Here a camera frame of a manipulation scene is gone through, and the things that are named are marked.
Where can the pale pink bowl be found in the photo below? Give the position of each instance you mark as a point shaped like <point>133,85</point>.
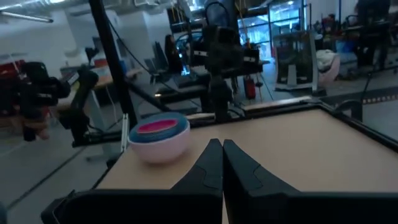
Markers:
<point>161,149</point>

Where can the fluorescent ceiling light tube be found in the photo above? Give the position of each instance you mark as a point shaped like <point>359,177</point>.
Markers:
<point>26,17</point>

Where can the black slanted frame pole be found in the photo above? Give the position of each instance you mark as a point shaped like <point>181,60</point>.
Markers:
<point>113,62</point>

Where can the black table edge rail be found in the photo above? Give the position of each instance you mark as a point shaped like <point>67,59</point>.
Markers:
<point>342,115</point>

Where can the white bracket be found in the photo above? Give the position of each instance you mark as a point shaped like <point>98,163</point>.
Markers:
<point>124,133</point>

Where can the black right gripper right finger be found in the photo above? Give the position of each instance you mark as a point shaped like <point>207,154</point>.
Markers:
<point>245,186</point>

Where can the red storage bins rack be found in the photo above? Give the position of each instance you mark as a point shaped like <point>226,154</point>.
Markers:
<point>9,70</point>

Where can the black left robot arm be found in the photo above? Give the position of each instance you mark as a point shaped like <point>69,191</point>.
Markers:
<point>222,56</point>

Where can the seated person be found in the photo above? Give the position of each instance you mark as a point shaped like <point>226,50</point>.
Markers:
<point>172,54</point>

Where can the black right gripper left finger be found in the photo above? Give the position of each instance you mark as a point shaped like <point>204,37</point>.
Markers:
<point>208,174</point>

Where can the white cloth bundle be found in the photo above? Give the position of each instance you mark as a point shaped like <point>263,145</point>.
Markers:
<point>328,67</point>

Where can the red fire extinguisher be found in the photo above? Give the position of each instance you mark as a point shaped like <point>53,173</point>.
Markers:
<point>249,88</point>

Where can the wooden desk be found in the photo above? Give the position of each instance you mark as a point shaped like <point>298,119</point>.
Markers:
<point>102,77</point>

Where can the white framed dark panel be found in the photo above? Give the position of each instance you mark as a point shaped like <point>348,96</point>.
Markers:
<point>295,59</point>

